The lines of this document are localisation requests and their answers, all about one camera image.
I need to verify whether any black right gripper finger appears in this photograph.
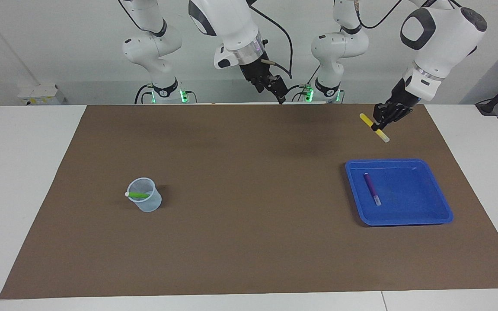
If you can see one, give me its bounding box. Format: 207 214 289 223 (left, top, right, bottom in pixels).
263 74 281 93
275 78 287 105

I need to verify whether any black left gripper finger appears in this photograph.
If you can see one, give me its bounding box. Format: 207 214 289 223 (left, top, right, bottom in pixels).
372 103 395 131
383 108 413 130

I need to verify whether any yellow pen with white cap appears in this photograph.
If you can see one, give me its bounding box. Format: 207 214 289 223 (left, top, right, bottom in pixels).
359 113 391 143

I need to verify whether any purple pen with white cap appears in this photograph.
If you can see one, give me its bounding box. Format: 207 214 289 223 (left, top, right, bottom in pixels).
364 172 382 206

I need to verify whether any blue plastic tray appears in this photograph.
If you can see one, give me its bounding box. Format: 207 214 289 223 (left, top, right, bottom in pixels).
345 159 454 227

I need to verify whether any brown table mat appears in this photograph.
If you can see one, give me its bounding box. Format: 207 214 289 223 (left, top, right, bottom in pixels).
0 103 498 300

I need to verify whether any clear plastic cup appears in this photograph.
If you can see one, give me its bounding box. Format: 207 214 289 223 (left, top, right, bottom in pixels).
127 177 163 213

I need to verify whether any black base cable bundle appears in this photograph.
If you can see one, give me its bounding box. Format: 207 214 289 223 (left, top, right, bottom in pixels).
134 84 198 104
280 64 319 103

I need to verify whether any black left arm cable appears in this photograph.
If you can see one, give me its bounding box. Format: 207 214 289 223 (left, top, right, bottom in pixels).
353 0 405 31

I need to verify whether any white wall box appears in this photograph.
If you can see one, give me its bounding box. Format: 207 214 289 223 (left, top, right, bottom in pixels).
18 84 68 106

